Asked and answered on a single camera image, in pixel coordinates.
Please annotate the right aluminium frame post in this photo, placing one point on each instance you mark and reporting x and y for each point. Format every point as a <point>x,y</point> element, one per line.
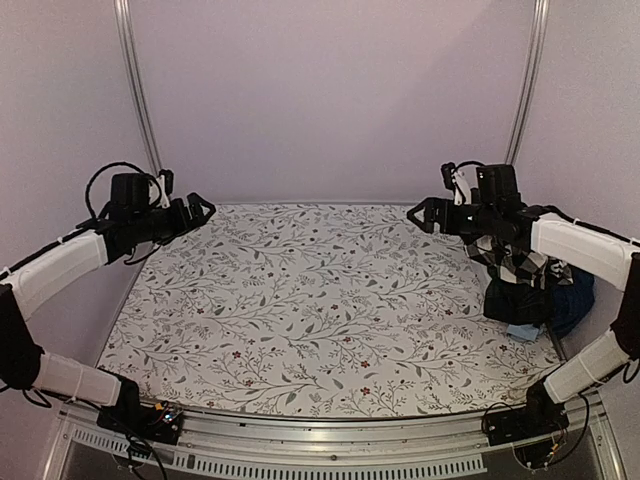
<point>531,71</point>

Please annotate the floral patterned table mat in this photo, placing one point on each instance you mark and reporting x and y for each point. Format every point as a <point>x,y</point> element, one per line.
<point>319,311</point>

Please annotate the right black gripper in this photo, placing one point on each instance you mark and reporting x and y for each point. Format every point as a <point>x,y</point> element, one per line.
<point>432,205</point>

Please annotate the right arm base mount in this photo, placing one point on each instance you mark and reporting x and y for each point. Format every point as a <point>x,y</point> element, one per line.
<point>503,424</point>

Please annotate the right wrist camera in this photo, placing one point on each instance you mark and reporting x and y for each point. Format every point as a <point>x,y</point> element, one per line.
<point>455,181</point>

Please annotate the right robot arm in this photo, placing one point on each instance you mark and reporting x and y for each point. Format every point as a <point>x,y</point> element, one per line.
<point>494,207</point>

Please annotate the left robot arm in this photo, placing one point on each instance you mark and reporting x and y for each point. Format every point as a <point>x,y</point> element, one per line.
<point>141,209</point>

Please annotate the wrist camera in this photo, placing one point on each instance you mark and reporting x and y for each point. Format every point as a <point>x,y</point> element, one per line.
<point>455,181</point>
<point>160,189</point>

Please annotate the black white checkered shirt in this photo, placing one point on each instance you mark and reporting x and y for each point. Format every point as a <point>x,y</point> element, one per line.
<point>518,266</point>

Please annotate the light blue garment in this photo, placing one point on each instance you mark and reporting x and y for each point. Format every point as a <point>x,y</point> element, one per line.
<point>524,333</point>

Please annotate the front aluminium rail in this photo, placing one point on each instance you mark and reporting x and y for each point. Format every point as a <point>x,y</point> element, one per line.
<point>231,445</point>

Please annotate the left aluminium frame post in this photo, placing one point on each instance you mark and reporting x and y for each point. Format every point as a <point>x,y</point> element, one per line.
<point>132,68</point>

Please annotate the dark green plaid garment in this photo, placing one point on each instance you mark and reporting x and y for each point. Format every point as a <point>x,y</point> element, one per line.
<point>517,304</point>

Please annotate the aluminium frame post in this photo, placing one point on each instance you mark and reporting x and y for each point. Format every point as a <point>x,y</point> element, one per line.
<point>132,68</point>
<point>531,71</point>

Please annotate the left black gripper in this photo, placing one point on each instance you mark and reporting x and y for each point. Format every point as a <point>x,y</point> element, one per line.
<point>183,223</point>

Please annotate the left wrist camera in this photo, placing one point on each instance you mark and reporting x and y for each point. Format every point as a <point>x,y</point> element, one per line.
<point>160,189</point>

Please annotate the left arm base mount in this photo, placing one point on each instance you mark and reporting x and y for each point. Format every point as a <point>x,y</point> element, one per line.
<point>159,424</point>

